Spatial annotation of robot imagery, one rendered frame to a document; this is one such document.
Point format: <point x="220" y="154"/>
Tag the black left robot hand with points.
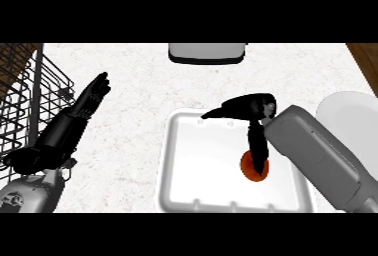
<point x="64" y="133"/>

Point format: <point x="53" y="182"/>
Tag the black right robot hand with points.
<point x="251" y="106"/>

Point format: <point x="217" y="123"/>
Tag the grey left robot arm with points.
<point x="30" y="195"/>

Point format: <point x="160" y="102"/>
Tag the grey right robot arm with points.
<point x="319" y="153"/>

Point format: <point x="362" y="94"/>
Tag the white tray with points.
<point x="216" y="166"/>

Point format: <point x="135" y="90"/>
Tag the red tomato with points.
<point x="251" y="171"/>

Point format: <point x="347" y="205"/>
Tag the white plate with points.
<point x="352" y="123"/>

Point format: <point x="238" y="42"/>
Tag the grey appliance with dark base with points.
<point x="207" y="53"/>

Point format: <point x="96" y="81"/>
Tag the brown wooden cabinet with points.
<point x="366" y="61"/>

